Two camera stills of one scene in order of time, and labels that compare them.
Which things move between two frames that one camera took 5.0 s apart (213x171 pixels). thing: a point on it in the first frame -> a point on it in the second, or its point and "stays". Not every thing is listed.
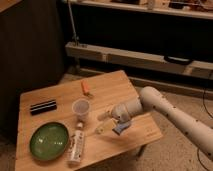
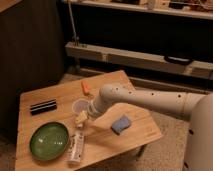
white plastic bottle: x=77 y=145 stays
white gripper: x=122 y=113 -> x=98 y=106
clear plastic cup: x=81 y=107 stays
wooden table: x=69 y=126 stays
